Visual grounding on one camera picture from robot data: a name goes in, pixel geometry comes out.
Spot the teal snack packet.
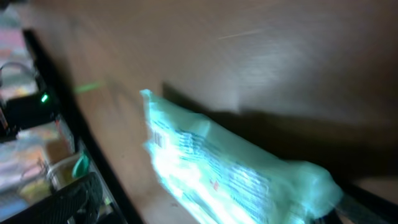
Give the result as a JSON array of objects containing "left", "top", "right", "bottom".
[{"left": 141, "top": 90, "right": 343, "bottom": 223}]

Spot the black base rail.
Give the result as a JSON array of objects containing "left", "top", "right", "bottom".
[{"left": 22, "top": 29, "right": 144, "bottom": 224}]

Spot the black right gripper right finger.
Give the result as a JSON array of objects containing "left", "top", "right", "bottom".
[{"left": 320, "top": 184, "right": 397, "bottom": 224}]

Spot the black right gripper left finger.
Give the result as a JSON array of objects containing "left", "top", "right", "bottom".
[{"left": 2, "top": 172, "right": 103, "bottom": 224}]

